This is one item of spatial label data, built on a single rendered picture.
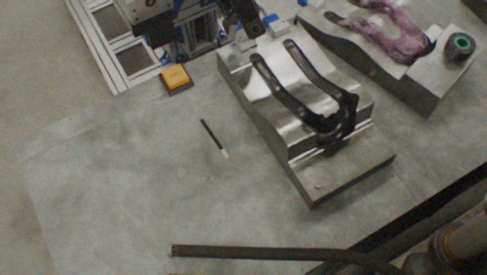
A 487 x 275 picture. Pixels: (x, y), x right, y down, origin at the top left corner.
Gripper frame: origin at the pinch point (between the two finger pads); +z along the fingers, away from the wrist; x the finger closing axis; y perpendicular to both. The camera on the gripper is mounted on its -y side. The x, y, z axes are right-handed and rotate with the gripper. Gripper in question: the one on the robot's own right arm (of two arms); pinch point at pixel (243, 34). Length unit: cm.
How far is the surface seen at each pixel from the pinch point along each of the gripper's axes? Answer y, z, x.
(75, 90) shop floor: 70, 96, 66
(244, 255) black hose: -51, -4, 29
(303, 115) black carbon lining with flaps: -28.6, -1.1, -1.1
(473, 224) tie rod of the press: -69, -31, -8
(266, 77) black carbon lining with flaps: -12.6, 4.3, 0.3
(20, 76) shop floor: 94, 96, 90
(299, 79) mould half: -17.9, 4.3, -6.9
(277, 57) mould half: -8.9, 5.0, -5.5
